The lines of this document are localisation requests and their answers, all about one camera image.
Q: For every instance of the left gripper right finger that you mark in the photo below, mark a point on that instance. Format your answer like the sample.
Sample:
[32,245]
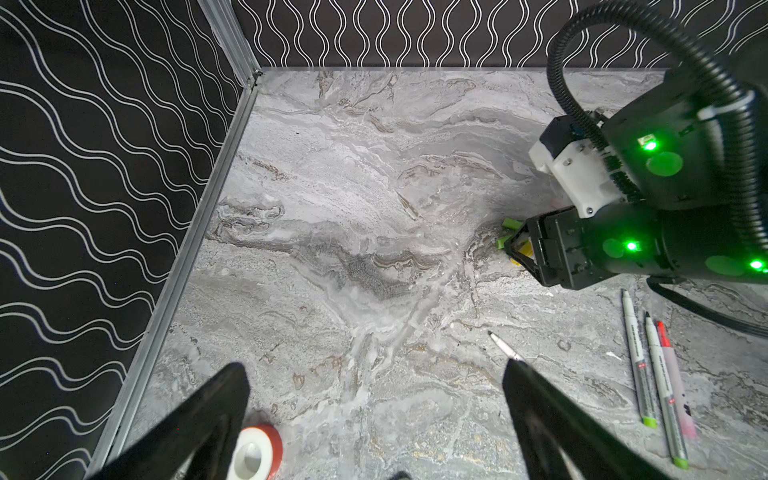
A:
[550,426]

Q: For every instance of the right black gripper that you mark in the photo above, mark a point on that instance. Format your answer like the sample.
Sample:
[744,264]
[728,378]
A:
[576,253]

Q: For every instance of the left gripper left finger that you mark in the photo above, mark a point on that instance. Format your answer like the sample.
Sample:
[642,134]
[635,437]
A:
[200,434]

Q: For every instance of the pink pen red tip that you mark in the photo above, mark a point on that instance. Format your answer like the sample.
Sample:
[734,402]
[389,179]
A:
[687,423]

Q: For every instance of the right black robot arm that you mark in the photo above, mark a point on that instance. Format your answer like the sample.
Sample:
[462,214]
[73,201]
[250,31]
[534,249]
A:
[673,186]

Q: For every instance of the green pen cap lower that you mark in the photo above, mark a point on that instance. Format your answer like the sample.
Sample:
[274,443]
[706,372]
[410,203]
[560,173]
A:
[500,243]

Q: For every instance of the green pen cap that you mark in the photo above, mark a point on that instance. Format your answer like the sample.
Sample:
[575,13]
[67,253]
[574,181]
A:
[500,243]
[512,224]

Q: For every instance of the green pen cap upper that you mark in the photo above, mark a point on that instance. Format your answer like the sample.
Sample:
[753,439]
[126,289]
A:
[512,224]

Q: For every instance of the white pen light green end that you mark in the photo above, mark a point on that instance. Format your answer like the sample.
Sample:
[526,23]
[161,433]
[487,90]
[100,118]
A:
[638,363]

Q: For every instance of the white pen yellow end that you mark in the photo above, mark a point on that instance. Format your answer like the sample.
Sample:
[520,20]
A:
[505,347]

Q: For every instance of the red white tape roll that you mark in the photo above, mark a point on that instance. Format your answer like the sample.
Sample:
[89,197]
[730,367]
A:
[258,454]

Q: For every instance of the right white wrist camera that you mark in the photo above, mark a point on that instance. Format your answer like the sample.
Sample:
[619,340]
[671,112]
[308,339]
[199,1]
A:
[564,152]

